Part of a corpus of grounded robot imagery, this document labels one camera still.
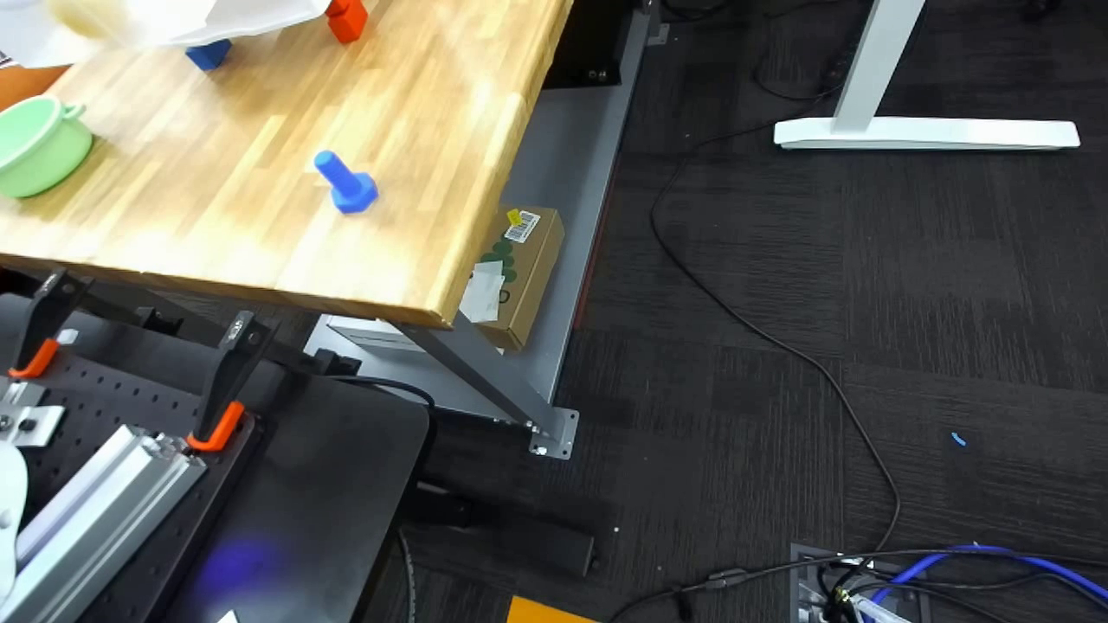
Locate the blue toy screw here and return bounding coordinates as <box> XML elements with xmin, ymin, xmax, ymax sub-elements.
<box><xmin>312</xmin><ymin>148</ymin><xmax>380</xmax><ymax>218</ymax></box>

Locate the brown cardboard box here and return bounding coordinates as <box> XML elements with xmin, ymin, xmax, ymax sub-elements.
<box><xmin>456</xmin><ymin>205</ymin><xmax>568</xmax><ymax>356</ymax></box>

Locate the orange flat object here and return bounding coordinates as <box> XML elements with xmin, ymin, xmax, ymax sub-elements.
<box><xmin>506</xmin><ymin>596</ymin><xmax>598</xmax><ymax>623</ymax></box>

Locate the black flat panel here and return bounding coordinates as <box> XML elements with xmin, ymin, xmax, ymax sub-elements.
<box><xmin>153</xmin><ymin>373</ymin><xmax>435</xmax><ymax>623</ymax></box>

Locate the orange toy piece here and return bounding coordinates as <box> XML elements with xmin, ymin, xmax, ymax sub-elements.
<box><xmin>326</xmin><ymin>0</ymin><xmax>373</xmax><ymax>50</ymax></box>

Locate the grey floor outlet box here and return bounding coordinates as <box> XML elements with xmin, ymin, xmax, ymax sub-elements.
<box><xmin>789</xmin><ymin>544</ymin><xmax>933</xmax><ymax>623</ymax></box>

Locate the black metal crossbar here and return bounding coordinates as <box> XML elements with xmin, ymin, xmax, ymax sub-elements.
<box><xmin>67</xmin><ymin>272</ymin><xmax>361</xmax><ymax>376</ymax></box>

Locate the white desk leg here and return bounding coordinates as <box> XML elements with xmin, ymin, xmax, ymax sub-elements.
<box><xmin>774</xmin><ymin>0</ymin><xmax>1084</xmax><ymax>156</ymax></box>

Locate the small blue toy piece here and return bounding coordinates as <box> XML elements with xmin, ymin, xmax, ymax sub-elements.
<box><xmin>183</xmin><ymin>38</ymin><xmax>235</xmax><ymax>77</ymax></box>

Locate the green plastic bowl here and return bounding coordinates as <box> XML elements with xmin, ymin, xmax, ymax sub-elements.
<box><xmin>0</xmin><ymin>92</ymin><xmax>102</xmax><ymax>205</ymax></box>

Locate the white rounded object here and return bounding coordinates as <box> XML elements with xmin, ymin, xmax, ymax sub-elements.
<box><xmin>0</xmin><ymin>439</ymin><xmax>27</xmax><ymax>603</ymax></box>

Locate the grey metal table frame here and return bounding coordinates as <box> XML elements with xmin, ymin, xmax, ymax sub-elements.
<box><xmin>303</xmin><ymin>9</ymin><xmax>655</xmax><ymax>465</ymax></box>

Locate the black floor cable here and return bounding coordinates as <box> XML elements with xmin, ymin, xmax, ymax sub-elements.
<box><xmin>648</xmin><ymin>123</ymin><xmax>909</xmax><ymax>556</ymax></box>

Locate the black clamp with orange handle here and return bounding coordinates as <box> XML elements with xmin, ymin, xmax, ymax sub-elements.
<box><xmin>6</xmin><ymin>269</ymin><xmax>85</xmax><ymax>384</ymax></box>
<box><xmin>183</xmin><ymin>310</ymin><xmax>282</xmax><ymax>457</ymax></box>
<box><xmin>0</xmin><ymin>289</ymin><xmax>254</xmax><ymax>623</ymax></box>

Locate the blue cable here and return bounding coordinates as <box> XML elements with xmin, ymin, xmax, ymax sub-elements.
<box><xmin>866</xmin><ymin>544</ymin><xmax>1108</xmax><ymax>611</ymax></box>

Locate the aluminium extrusion rail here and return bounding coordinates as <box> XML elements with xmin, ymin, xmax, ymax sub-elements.
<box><xmin>0</xmin><ymin>422</ymin><xmax>208</xmax><ymax>623</ymax></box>

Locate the small metal bracket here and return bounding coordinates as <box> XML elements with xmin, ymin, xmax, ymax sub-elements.
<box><xmin>0</xmin><ymin>376</ymin><xmax>70</xmax><ymax>450</ymax></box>

